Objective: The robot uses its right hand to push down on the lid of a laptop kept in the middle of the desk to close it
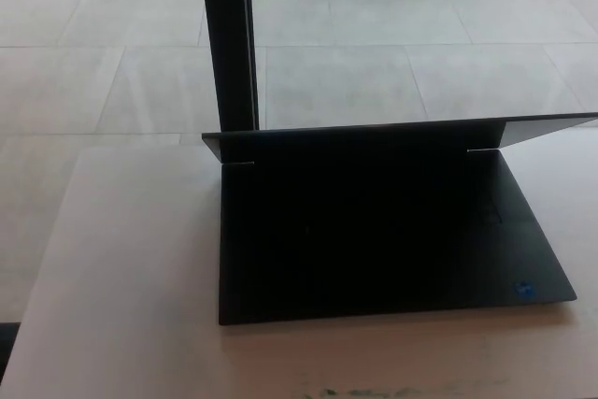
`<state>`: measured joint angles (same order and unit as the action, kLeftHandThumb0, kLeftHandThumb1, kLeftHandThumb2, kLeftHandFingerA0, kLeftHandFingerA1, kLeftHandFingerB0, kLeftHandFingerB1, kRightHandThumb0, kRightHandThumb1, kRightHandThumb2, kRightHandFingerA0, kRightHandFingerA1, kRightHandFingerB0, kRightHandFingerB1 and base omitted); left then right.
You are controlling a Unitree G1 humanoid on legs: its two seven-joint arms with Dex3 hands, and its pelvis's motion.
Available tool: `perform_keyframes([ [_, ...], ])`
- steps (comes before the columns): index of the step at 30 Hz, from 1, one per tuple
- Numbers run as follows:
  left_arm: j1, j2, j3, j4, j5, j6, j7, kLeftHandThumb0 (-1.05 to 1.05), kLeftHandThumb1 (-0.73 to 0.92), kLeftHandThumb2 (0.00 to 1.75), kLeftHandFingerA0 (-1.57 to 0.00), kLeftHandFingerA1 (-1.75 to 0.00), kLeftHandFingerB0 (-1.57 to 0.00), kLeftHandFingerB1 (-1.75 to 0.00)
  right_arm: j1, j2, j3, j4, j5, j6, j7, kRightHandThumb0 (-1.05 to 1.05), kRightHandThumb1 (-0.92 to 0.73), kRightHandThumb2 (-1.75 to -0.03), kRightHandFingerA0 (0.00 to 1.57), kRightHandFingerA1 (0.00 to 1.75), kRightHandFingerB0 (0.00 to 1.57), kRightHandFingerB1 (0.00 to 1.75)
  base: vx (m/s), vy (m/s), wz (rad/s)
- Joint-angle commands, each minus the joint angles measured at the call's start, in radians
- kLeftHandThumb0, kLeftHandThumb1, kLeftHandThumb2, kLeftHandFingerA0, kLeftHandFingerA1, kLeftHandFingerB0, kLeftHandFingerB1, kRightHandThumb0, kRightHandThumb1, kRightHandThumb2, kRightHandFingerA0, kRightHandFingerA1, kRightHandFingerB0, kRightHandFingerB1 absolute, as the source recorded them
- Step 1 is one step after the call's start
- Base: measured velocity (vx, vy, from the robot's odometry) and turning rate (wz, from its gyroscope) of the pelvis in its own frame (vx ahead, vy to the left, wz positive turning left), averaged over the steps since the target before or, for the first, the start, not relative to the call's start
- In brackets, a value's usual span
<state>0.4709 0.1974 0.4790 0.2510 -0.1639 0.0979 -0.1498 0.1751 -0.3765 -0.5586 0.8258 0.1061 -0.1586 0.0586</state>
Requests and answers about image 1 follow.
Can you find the grey Dell laptop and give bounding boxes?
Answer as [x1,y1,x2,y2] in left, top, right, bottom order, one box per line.
[201,111,598,326]

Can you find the black vertical post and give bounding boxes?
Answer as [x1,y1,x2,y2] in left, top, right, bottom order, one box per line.
[197,0,261,133]

